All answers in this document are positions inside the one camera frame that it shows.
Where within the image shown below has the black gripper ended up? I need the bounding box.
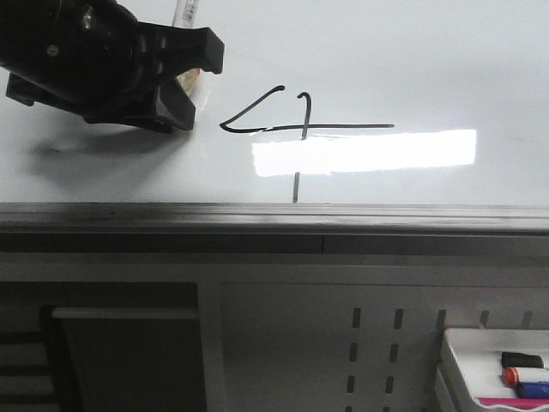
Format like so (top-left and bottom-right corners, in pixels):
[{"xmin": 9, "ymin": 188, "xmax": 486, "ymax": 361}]
[{"xmin": 1, "ymin": 1, "xmax": 225, "ymax": 133}]

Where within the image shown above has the grey whiteboard marker ledge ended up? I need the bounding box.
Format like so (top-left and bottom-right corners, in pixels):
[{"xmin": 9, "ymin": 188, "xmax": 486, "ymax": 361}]
[{"xmin": 1, "ymin": 202, "xmax": 548, "ymax": 235}]

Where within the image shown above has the whiteboard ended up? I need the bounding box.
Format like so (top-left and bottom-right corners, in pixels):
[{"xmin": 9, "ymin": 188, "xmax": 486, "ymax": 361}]
[{"xmin": 1, "ymin": 1, "xmax": 548, "ymax": 207}]

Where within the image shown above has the dark panel under board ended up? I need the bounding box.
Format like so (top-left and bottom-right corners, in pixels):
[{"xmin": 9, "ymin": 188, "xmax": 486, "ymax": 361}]
[{"xmin": 39, "ymin": 306, "xmax": 208, "ymax": 411}]

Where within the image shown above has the white storage tray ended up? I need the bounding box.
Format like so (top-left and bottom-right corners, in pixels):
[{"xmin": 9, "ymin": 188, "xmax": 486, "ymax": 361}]
[{"xmin": 434, "ymin": 328, "xmax": 548, "ymax": 411}]

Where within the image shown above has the red capped marker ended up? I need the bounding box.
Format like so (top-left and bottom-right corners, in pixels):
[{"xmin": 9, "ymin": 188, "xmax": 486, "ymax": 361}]
[{"xmin": 501, "ymin": 367, "xmax": 549, "ymax": 387}]

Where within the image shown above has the blue capped marker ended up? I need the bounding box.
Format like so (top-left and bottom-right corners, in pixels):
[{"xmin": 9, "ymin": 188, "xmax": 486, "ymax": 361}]
[{"xmin": 516, "ymin": 381, "xmax": 549, "ymax": 399}]

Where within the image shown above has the pink white item in tray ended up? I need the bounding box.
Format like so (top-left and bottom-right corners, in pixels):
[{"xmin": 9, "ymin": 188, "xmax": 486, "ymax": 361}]
[{"xmin": 478, "ymin": 397, "xmax": 548, "ymax": 410}]

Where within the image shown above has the white metal stand frame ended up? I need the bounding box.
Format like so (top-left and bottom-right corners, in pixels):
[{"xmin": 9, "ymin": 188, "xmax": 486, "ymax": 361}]
[{"xmin": 1, "ymin": 253, "xmax": 548, "ymax": 411}]

